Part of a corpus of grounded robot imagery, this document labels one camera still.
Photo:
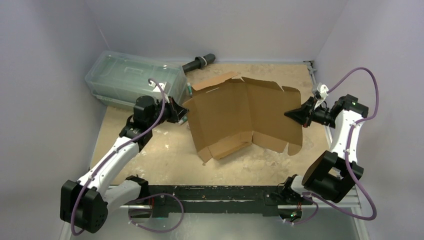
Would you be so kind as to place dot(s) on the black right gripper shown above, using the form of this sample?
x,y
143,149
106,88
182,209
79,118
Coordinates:
x,y
308,114

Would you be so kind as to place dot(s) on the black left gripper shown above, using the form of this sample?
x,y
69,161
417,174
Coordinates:
x,y
176,111

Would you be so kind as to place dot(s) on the brown cardboard box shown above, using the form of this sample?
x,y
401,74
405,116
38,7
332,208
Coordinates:
x,y
227,113

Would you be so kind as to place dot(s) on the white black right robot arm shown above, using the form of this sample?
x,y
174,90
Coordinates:
x,y
328,176

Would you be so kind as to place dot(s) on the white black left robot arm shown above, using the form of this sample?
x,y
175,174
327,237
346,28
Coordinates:
x,y
86,202

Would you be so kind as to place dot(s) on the clear plastic storage box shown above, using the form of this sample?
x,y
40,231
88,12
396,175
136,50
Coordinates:
x,y
118,79

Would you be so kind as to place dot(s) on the green white glue stick near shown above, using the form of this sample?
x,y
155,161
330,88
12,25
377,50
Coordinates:
x,y
182,121

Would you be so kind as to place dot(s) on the green white glue stick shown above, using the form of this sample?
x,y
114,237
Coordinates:
x,y
182,121
190,90

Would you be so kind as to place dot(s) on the green white glue stick far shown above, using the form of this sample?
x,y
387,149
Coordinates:
x,y
190,90

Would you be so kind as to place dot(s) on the dark grey corrugated pipe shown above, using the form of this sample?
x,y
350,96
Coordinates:
x,y
199,62

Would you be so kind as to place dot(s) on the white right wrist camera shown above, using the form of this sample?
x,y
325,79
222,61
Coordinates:
x,y
320,93

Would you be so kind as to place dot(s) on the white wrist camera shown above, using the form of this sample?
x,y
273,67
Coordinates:
x,y
320,93
159,86

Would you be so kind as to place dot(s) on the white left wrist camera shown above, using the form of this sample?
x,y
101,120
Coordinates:
x,y
159,86

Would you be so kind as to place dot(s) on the aluminium frame rail right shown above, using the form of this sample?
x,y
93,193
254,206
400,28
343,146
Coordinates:
x,y
309,196

